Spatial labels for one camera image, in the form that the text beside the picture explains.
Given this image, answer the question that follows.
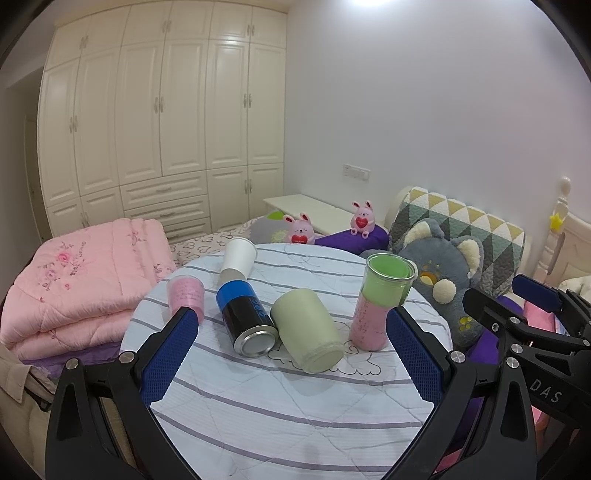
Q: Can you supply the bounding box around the beige garment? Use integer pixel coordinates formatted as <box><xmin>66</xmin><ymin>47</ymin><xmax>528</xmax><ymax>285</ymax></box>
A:
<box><xmin>0</xmin><ymin>344</ymin><xmax>61</xmax><ymax>480</ymax></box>

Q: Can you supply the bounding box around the pink bunny toy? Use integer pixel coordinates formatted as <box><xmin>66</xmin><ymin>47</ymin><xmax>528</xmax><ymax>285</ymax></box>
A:
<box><xmin>283</xmin><ymin>213</ymin><xmax>317</xmax><ymax>244</ymax></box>
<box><xmin>349</xmin><ymin>200</ymin><xmax>377</xmax><ymax>238</ymax></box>

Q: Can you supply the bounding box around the purple pillow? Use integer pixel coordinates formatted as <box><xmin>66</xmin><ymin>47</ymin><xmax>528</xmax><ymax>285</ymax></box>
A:
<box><xmin>314</xmin><ymin>224</ymin><xmax>391</xmax><ymax>254</ymax></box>

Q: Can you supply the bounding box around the blue and black can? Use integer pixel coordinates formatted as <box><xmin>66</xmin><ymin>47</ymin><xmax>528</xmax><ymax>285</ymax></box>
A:
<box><xmin>216</xmin><ymin>279</ymin><xmax>279</xmax><ymax>357</ymax></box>

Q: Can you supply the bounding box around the folded pink quilt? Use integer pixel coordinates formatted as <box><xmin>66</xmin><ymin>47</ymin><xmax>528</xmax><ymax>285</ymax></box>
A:
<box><xmin>0</xmin><ymin>218</ymin><xmax>178</xmax><ymax>361</ymax></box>

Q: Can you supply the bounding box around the grey and green pillow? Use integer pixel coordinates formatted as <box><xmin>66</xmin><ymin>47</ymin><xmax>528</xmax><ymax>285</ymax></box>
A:
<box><xmin>249</xmin><ymin>211</ymin><xmax>296</xmax><ymax>244</ymax></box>

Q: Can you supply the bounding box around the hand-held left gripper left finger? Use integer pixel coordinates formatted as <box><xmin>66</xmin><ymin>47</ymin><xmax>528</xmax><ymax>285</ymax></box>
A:
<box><xmin>45</xmin><ymin>305</ymin><xmax>204</xmax><ymax>480</ymax></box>

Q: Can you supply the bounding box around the heart print bedsheet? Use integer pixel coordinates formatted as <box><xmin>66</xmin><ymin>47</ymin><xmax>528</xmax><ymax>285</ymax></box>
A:
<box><xmin>168</xmin><ymin>222</ymin><xmax>264</xmax><ymax>268</ymax></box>

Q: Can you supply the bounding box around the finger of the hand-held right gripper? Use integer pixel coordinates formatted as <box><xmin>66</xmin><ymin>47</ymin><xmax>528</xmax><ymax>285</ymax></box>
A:
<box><xmin>462</xmin><ymin>287</ymin><xmax>591</xmax><ymax>365</ymax></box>
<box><xmin>512</xmin><ymin>273</ymin><xmax>591</xmax><ymax>335</ymax></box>

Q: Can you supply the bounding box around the triangle patterned cushion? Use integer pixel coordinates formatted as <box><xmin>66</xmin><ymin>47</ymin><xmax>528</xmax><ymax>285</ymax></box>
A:
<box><xmin>388</xmin><ymin>186</ymin><xmax>527</xmax><ymax>296</ymax></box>

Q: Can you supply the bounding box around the round striped cloth table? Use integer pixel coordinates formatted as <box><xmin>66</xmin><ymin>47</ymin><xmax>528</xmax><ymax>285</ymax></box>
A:
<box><xmin>119</xmin><ymin>242</ymin><xmax>453</xmax><ymax>480</ymax></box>

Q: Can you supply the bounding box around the purple sheet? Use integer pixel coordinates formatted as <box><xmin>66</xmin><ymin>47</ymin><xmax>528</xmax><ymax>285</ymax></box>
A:
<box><xmin>23</xmin><ymin>344</ymin><xmax>125</xmax><ymax>370</ymax></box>

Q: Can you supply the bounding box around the cream bed headboard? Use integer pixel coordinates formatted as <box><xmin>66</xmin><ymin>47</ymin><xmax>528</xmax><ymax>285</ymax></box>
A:
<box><xmin>540</xmin><ymin>176</ymin><xmax>591</xmax><ymax>287</ymax></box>

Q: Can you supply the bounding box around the grey koala plush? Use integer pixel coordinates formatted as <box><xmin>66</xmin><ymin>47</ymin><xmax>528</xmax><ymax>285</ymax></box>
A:
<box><xmin>360</xmin><ymin>219</ymin><xmax>485</xmax><ymax>349</ymax></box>

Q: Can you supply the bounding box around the cream wardrobe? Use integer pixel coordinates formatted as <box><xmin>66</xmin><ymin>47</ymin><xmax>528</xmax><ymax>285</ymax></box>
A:
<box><xmin>37</xmin><ymin>0</ymin><xmax>287</xmax><ymax>241</ymax></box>

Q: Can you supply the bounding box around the white paper cup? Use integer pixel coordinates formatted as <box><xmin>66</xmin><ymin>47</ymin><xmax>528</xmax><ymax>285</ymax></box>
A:
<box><xmin>219</xmin><ymin>237</ymin><xmax>258</xmax><ymax>284</ymax></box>

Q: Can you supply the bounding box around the small pink cup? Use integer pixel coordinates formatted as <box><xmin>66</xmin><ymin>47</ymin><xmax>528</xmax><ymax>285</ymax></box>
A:
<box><xmin>166</xmin><ymin>274</ymin><xmax>206</xmax><ymax>324</ymax></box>

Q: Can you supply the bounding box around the clear green cup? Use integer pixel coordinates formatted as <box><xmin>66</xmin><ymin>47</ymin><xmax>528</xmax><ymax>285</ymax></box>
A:
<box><xmin>360</xmin><ymin>253</ymin><xmax>419</xmax><ymax>308</ymax></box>

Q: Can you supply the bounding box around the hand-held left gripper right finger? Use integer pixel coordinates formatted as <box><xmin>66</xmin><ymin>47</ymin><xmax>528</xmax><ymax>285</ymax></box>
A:
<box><xmin>386</xmin><ymin>305</ymin><xmax>539</xmax><ymax>480</ymax></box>

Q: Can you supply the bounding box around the tall pink cup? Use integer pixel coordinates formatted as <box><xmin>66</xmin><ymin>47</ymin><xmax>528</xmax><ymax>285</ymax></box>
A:
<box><xmin>349</xmin><ymin>291</ymin><xmax>402</xmax><ymax>350</ymax></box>

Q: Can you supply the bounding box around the white bedside cabinet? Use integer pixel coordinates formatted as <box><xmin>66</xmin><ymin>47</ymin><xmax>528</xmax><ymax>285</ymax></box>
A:
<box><xmin>263</xmin><ymin>194</ymin><xmax>358</xmax><ymax>236</ymax></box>

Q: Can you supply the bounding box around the pale green cup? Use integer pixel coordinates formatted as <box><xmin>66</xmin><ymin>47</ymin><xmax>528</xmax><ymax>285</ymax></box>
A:
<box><xmin>270</xmin><ymin>288</ymin><xmax>345</xmax><ymax>374</ymax></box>

